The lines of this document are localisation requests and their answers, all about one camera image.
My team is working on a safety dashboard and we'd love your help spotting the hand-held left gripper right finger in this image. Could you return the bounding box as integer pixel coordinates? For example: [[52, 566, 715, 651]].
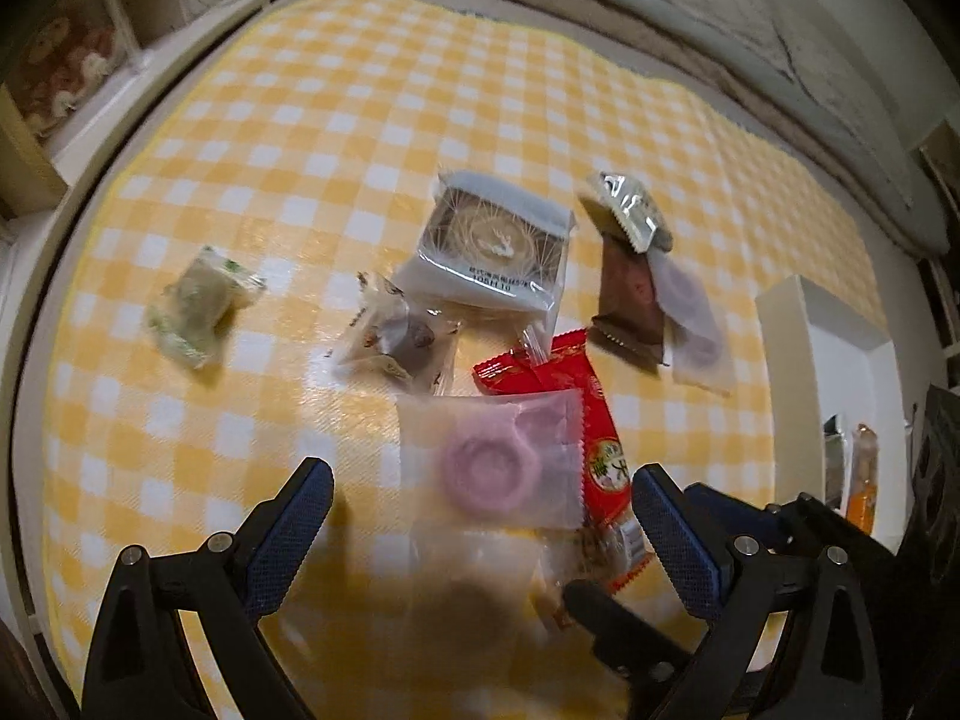
[[632, 463, 882, 720]]

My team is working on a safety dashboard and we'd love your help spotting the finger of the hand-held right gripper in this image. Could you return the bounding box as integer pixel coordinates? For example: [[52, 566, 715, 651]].
[[682, 484, 897, 563], [562, 580, 706, 698]]

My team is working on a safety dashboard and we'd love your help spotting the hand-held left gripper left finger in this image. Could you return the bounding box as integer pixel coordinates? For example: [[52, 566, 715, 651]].
[[79, 456, 335, 720]]

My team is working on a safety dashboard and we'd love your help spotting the clear nut snack packet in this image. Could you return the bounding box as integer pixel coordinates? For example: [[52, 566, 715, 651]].
[[529, 523, 625, 638]]

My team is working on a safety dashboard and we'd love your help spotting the red snack packet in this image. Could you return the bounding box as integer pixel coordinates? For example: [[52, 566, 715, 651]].
[[471, 328, 652, 593]]

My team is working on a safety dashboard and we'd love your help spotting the clear packet with brown pastry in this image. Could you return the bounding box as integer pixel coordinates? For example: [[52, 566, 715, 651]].
[[390, 529, 545, 698]]

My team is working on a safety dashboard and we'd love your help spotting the clear packet with pink ring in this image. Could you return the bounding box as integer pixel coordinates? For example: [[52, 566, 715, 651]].
[[396, 390, 586, 541], [649, 247, 737, 398]]

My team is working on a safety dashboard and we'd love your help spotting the brown snack packet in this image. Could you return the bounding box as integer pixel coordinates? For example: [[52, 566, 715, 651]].
[[589, 217, 668, 370]]

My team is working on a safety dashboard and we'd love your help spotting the green snack packet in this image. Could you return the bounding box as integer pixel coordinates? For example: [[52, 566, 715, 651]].
[[146, 244, 269, 370]]

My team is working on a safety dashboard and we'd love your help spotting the large brown pastry packet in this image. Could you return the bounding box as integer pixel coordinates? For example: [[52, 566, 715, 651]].
[[396, 171, 577, 331]]

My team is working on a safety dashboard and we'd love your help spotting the orange snack packet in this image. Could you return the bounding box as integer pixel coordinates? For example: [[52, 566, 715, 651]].
[[844, 424, 880, 533]]

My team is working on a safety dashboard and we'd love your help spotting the clear packet with brown candy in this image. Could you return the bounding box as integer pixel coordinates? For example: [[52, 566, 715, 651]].
[[330, 270, 460, 395]]

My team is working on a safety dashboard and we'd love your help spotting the pale grey snack packet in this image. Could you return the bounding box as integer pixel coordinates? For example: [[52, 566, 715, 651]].
[[587, 171, 674, 253]]

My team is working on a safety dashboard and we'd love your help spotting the yellow checked mat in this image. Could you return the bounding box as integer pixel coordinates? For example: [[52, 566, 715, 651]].
[[41, 0, 890, 720]]

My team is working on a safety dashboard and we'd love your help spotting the cream shelf unit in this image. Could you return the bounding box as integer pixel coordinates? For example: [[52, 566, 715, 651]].
[[0, 0, 331, 226]]

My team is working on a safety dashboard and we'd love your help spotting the framed plush toy picture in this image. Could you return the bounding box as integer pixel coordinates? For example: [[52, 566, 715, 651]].
[[11, 0, 140, 143]]

